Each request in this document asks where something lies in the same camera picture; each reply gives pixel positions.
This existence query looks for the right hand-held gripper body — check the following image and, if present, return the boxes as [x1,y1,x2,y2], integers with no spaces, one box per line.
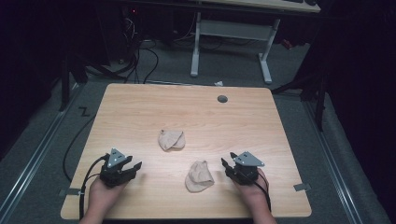
[228,150,265,187]

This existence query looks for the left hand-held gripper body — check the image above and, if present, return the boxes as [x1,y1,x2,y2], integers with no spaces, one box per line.
[99,147,136,189]

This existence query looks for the beige sock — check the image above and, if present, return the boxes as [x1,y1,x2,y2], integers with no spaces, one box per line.
[157,129,187,152]
[184,160,216,193]

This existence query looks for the person's left hand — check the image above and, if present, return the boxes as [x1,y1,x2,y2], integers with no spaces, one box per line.
[88,176,129,204]

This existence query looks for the person's right hand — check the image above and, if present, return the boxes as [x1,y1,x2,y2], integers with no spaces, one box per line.
[233,169,270,205]

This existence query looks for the grey tape piece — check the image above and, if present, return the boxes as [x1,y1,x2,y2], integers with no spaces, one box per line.
[58,188,82,197]
[293,182,312,192]

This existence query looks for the black metal stand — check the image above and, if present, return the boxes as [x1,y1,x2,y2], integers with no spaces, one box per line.
[58,54,90,112]
[271,59,330,133]

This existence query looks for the white-legged desk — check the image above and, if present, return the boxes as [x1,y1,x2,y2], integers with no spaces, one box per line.
[190,0,322,86]

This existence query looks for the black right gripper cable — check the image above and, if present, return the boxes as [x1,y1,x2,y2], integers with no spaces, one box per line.
[252,170,273,213]

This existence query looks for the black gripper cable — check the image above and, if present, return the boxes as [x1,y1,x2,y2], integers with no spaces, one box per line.
[252,170,273,213]
[78,154,109,220]

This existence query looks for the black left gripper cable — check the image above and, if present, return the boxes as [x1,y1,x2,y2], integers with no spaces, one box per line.
[78,154,109,220]

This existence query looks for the black floor cable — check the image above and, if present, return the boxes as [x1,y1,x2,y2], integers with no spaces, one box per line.
[63,114,97,183]

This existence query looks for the metal floor rail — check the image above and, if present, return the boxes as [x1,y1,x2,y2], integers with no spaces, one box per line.
[0,83,82,218]
[302,98,364,224]

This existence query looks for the bundle of black cables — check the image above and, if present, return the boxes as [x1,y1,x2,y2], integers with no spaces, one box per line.
[83,15,161,85]

